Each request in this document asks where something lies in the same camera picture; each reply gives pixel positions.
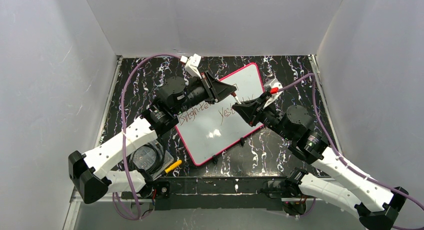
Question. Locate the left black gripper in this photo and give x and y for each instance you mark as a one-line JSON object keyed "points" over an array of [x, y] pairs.
{"points": [[209, 87]]}

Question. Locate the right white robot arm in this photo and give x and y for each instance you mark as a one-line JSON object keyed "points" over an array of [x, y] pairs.
{"points": [[374, 206]]}

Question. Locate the yellow handled tool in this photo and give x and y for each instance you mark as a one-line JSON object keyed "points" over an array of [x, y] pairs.
{"points": [[173, 166]]}

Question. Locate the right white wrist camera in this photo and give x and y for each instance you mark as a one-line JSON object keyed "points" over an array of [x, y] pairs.
{"points": [[273, 86]]}

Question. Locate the white marker pen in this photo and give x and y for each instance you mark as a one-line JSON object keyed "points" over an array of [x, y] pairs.
{"points": [[237, 101]]}

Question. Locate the clear plastic parts box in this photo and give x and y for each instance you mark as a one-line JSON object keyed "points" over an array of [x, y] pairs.
{"points": [[151, 157]]}

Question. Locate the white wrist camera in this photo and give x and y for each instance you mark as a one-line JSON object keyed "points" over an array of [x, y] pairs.
{"points": [[191, 64], [273, 86]]}

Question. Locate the aluminium frame rail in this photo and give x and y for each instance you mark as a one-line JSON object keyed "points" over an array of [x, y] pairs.
{"points": [[173, 186]]}

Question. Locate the pink framed whiteboard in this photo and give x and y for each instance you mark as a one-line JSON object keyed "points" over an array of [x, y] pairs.
{"points": [[207, 129]]}

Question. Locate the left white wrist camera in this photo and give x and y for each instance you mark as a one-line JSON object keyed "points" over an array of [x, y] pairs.
{"points": [[191, 64]]}

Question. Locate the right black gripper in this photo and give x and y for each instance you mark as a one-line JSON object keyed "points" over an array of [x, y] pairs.
{"points": [[259, 110]]}

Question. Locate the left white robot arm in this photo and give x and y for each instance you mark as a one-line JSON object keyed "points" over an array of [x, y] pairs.
{"points": [[91, 172]]}

